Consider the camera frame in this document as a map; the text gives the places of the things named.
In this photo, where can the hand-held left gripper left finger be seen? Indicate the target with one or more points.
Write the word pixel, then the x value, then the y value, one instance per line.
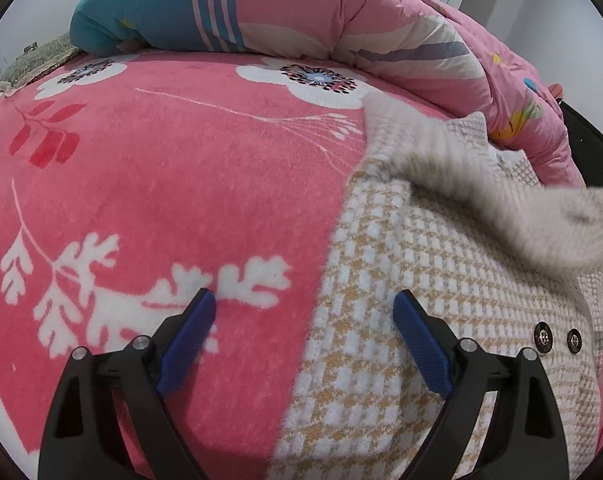
pixel 189 340

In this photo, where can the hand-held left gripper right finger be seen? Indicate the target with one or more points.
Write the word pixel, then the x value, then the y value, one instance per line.
pixel 424 345

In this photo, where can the beige houndstooth coat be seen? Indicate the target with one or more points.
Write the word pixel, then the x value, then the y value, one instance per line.
pixel 381 260

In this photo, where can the pink floral blanket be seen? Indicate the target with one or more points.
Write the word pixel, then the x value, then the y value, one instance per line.
pixel 156 160

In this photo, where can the black padded headboard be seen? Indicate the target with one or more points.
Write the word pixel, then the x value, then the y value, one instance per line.
pixel 596 145

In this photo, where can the orange-red cloth item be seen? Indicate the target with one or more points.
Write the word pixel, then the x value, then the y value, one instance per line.
pixel 557 91

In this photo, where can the pink and blue quilt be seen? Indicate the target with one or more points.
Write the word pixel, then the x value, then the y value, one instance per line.
pixel 381 10

